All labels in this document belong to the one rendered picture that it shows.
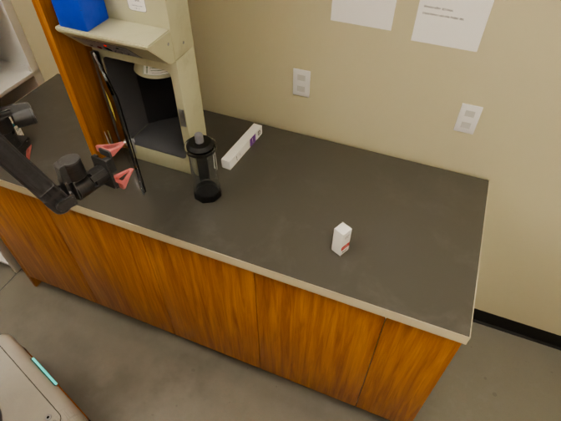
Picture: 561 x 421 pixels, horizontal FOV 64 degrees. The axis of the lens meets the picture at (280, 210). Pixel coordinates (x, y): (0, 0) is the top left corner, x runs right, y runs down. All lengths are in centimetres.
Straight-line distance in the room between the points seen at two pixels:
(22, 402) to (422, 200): 174
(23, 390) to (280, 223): 126
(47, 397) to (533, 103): 210
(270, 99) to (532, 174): 105
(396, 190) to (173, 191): 82
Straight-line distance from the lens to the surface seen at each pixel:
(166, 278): 187
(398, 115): 179
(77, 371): 248
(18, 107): 162
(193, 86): 159
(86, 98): 176
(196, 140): 149
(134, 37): 141
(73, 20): 149
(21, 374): 224
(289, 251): 147
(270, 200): 162
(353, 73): 174
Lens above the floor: 209
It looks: 47 degrees down
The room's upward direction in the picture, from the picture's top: straight up
